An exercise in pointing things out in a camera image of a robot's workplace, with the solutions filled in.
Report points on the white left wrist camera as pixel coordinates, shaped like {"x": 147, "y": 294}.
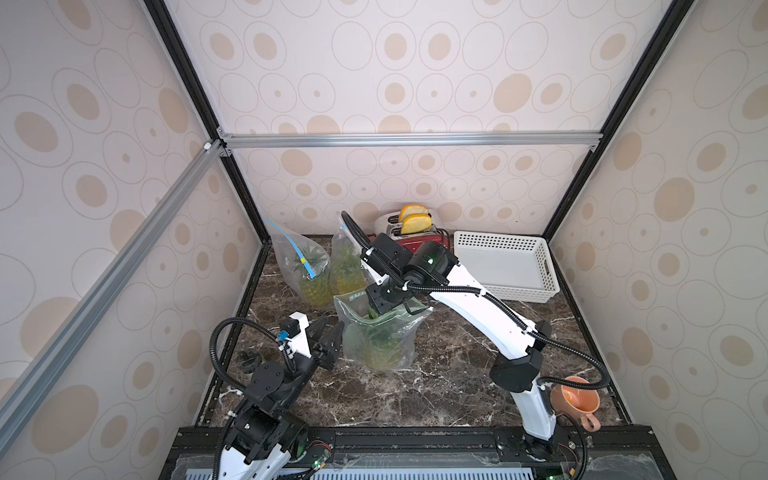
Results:
{"x": 292, "y": 336}

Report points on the yellow toast slice rear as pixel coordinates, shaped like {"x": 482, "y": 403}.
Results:
{"x": 412, "y": 209}

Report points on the yellow toast slice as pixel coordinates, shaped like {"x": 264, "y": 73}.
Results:
{"x": 416, "y": 223}
{"x": 412, "y": 209}

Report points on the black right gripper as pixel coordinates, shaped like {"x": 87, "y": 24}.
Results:
{"x": 384, "y": 297}

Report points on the yellow toast slice front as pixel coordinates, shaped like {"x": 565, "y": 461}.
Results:
{"x": 416, "y": 223}

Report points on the pineapple from green bag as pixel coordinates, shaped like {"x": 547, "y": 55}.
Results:
{"x": 381, "y": 343}

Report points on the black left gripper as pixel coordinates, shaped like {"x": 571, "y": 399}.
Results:
{"x": 326, "y": 352}

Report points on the small glass seasoning jar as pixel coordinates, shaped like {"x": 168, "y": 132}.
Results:
{"x": 248, "y": 361}

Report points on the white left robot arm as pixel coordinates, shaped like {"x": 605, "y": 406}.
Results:
{"x": 262, "y": 438}

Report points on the clear bag blue zipper left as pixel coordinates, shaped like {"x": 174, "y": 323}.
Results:
{"x": 294, "y": 251}

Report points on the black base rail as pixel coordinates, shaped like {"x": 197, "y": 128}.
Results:
{"x": 614, "y": 452}

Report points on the orange plastic cup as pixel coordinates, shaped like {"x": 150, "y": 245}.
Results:
{"x": 579, "y": 404}

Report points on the white perforated plastic basket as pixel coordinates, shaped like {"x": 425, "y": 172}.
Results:
{"x": 512, "y": 267}

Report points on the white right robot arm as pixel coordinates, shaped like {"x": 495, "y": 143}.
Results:
{"x": 436, "y": 272}

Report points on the green printed zip-top bag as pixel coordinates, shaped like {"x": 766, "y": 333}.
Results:
{"x": 355, "y": 304}

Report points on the red polka-dot toaster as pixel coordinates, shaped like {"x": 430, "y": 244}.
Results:
{"x": 387, "y": 224}

